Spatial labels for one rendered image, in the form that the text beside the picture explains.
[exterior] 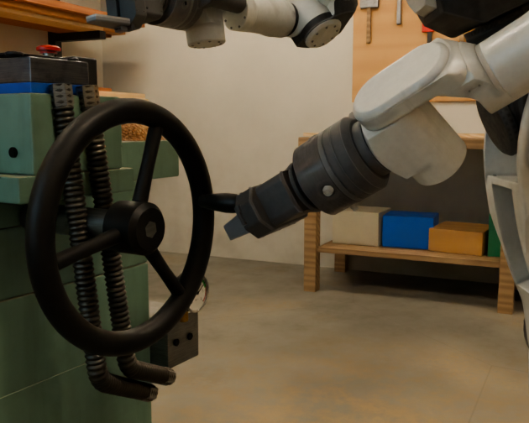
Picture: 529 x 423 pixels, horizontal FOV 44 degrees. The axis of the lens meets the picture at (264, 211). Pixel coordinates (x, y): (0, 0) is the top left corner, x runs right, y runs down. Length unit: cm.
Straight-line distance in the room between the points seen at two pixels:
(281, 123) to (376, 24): 85
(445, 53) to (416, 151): 10
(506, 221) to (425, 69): 43
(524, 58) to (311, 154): 23
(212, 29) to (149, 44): 371
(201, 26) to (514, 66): 61
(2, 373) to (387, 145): 54
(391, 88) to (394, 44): 342
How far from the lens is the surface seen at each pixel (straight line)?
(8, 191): 77
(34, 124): 76
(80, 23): 424
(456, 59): 65
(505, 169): 104
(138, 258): 103
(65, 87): 77
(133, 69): 489
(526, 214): 91
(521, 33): 65
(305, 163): 71
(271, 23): 125
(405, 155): 69
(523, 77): 65
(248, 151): 441
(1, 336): 89
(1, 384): 90
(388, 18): 411
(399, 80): 66
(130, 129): 105
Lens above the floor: 93
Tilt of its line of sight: 8 degrees down
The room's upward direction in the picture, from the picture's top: straight up
